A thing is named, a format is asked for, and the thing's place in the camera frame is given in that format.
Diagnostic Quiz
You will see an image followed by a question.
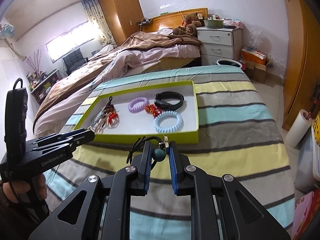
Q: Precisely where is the white paper roll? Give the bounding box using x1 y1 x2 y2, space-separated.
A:
285 109 313 148

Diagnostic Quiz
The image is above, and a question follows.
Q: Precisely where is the black smart wristband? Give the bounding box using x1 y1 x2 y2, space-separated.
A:
154 91 184 111

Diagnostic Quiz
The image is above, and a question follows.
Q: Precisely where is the green basin on nightstand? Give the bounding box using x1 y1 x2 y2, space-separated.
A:
203 19 224 29

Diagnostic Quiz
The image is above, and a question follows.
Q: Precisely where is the pink brown duvet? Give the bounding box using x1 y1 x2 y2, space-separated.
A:
33 31 201 138

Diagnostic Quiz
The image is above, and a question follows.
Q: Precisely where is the floral curtain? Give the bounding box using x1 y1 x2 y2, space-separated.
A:
81 0 116 46

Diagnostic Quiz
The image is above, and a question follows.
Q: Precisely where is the large wooden closet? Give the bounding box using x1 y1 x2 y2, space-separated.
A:
282 0 319 131

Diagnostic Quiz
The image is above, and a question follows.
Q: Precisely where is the white round bin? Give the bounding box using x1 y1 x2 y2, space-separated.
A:
216 59 242 68

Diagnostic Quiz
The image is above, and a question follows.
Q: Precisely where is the light blue spiral hair tie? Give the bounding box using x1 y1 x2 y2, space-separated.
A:
152 110 183 134

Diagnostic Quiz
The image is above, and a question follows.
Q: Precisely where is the green bead black hair tie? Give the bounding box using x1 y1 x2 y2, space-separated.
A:
126 134 169 165

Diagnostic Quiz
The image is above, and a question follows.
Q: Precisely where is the red gift bag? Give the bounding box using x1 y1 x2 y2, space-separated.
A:
291 189 319 239

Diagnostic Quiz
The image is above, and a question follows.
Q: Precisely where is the striped bed sheet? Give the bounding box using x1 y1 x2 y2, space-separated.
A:
43 64 296 240

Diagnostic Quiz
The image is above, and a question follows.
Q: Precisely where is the wooden headboard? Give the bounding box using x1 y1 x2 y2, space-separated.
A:
142 8 208 33

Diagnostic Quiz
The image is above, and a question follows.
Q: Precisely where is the pink beaded hair ornament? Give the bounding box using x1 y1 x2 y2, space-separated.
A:
94 113 109 133

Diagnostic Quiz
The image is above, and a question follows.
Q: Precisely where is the cluttered desk shelf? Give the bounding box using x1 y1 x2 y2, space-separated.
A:
26 69 62 105

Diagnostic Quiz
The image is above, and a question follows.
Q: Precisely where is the tall wooden wardrobe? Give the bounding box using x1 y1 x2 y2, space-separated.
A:
98 0 143 46

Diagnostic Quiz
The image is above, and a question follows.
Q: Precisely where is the brown beaded pendant charm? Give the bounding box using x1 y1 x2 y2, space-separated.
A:
103 96 114 116

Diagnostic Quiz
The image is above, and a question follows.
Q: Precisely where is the red knot bracelet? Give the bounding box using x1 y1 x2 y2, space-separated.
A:
105 112 119 127

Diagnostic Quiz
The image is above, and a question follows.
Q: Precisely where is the black office chair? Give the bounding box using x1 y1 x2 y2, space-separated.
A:
62 48 88 75

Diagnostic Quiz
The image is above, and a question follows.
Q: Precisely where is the white drawer nightstand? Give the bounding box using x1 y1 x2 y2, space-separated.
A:
197 27 242 66

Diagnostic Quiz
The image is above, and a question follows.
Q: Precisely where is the orange cardboard box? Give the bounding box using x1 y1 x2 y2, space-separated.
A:
241 48 267 83

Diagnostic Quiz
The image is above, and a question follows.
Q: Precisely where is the green shallow cardboard box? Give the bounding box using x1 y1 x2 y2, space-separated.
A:
68 81 199 145

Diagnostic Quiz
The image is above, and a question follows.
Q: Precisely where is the purple spiral hair tie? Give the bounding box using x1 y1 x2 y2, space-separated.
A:
127 96 150 113

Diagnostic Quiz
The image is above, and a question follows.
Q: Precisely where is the red orange braided hair tie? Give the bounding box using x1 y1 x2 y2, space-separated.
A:
144 103 163 117

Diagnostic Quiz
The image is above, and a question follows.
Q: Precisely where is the brown teddy bear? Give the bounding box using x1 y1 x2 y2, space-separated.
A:
172 13 204 37

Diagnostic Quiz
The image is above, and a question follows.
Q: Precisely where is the left hand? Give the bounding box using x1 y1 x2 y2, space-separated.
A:
2 174 47 203

